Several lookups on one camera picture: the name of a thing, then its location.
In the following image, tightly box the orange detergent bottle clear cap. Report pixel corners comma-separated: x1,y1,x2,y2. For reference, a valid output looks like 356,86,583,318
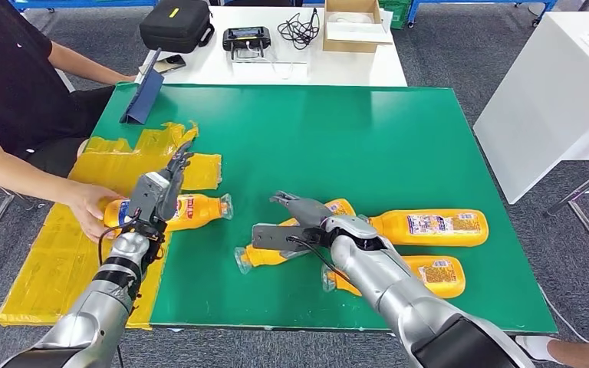
102,193,234,234
321,255,467,300
234,198,357,275
357,209,489,248

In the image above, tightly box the white black sneaker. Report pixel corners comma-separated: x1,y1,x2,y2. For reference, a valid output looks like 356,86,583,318
515,335,562,363

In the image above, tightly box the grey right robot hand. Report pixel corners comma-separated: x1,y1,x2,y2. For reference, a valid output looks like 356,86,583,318
270,190,334,231

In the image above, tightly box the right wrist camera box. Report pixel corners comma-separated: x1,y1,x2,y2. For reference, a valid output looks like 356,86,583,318
252,223,327,253

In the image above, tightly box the white packing sheet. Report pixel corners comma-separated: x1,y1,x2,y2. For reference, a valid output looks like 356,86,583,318
325,11,394,46

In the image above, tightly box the white side table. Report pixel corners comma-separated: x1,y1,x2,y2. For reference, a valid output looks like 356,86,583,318
473,11,589,205

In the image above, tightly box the blue metal rack frame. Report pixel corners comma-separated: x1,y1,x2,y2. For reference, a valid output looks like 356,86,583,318
406,0,558,29
9,0,161,14

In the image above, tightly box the white table with equipment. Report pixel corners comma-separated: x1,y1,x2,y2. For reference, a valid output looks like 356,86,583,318
134,5,408,87

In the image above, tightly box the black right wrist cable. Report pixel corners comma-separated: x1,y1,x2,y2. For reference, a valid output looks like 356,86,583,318
285,234,359,288

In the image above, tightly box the yellow taped plastic sheet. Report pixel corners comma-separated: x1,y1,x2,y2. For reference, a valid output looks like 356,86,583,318
0,121,223,330

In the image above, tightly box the person's right hand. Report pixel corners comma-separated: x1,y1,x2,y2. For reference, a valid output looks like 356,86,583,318
65,182,123,244

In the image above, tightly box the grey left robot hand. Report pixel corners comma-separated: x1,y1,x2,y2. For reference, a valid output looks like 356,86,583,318
127,141,196,229

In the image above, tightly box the person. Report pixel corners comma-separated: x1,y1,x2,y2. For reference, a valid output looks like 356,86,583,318
0,0,138,244

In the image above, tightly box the dark smartphone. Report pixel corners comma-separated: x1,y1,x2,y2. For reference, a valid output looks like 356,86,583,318
153,54,187,74

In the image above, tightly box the black cable bundle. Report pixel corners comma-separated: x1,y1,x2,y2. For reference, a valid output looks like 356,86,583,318
277,7,322,51

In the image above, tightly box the green plastic crate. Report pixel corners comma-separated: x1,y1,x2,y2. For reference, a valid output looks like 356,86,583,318
378,0,411,31

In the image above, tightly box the cardboard box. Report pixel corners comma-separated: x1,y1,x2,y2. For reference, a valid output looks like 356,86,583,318
322,0,393,54

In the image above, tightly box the black handheld controller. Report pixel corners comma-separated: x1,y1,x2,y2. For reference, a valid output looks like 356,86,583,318
222,26,272,61

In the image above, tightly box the blue tablet case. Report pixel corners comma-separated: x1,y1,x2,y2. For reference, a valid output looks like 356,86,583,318
120,48,166,124

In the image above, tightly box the metal table leg frame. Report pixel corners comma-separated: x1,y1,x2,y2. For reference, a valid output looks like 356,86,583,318
545,154,589,278

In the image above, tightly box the black carrying case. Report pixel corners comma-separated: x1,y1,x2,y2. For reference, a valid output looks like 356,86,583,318
139,0,216,54

